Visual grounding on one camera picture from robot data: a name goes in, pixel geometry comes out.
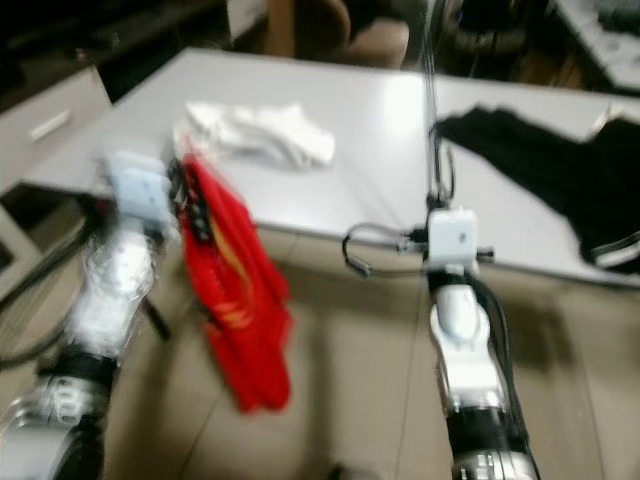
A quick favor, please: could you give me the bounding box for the red jacket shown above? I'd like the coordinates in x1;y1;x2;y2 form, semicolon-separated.
180;150;296;413

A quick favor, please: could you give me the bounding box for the black garment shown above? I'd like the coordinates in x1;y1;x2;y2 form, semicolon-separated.
435;103;640;273

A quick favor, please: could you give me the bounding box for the white garment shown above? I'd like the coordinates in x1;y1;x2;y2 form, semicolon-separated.
172;100;337;171

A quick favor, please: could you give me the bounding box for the grey drawer cabinet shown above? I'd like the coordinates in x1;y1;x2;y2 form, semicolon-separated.
0;65;113;186

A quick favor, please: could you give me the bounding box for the brown chair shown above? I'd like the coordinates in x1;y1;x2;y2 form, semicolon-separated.
265;0;411;71

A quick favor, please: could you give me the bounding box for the white desk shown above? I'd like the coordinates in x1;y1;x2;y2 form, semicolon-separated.
550;0;640;93

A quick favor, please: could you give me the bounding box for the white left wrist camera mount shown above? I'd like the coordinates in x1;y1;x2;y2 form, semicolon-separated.
105;150;176;236

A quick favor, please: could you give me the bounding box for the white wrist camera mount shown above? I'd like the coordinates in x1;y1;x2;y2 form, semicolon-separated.
427;207;479;276
105;150;176;236

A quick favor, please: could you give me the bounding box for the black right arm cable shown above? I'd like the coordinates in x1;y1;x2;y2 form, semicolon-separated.
342;222;531;451

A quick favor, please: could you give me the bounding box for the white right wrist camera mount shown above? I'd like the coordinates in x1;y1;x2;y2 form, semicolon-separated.
427;207;479;276

